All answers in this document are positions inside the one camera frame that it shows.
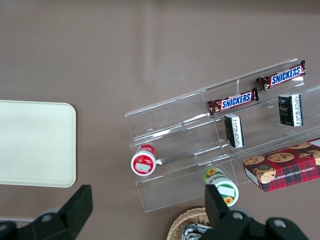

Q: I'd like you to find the small black chocolate box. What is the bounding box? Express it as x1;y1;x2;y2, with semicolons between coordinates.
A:
277;93;305;127
223;113;245;149

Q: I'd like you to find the beige plastic tray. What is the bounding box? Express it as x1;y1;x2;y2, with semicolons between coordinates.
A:
0;99;77;189

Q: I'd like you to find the clear acrylic stepped shelf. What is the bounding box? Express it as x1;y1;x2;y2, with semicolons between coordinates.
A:
124;57;320;214

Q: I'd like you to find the silver foil container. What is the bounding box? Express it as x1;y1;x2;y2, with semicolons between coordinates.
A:
183;223;214;240

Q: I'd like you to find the green sunflower yogurt cup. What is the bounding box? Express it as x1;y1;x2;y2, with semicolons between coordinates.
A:
202;167;240;208

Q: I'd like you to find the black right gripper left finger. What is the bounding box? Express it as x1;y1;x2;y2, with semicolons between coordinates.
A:
0;184;94;240

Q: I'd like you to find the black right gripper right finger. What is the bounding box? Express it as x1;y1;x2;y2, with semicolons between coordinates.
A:
199;185;311;240

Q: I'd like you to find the red plaid cookie box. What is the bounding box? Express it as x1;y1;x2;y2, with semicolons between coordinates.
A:
242;137;320;193

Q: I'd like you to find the red white yogurt cup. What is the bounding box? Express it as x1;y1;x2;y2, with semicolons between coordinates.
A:
130;143;158;177

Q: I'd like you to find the brown Snickers bar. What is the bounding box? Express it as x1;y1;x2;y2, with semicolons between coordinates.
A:
255;59;307;92
206;87;260;119

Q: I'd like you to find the oval light wicker basket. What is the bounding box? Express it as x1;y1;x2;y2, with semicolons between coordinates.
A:
166;205;214;240

